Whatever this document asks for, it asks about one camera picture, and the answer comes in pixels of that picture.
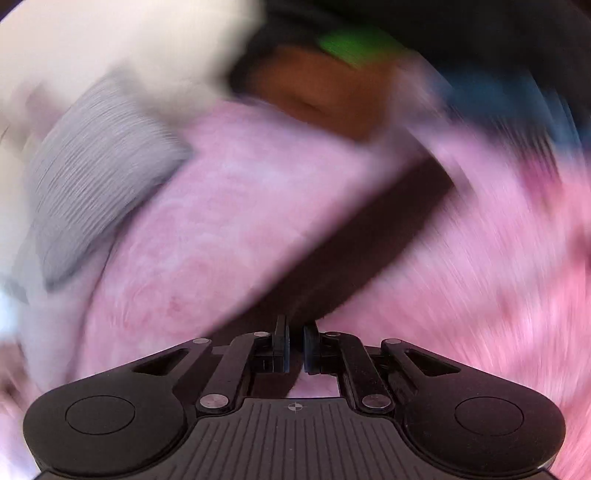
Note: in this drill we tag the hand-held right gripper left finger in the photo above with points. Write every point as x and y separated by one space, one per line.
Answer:
281 344

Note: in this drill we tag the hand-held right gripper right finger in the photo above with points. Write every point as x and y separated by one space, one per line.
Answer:
311 347

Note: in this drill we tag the dark brown garment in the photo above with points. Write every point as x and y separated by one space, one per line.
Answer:
351 240

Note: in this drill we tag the pink rose bedsheet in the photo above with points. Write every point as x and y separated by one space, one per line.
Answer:
231 230

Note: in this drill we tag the checked grey pillow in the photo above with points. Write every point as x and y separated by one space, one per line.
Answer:
101 175

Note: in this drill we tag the tan brown garment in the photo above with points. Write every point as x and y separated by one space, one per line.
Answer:
323 87

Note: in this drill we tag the green knit sweater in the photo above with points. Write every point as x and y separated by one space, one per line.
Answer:
360 46

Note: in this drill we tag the blue denim garment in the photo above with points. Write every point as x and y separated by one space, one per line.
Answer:
508 106

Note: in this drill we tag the black garment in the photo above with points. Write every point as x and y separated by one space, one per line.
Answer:
461 32

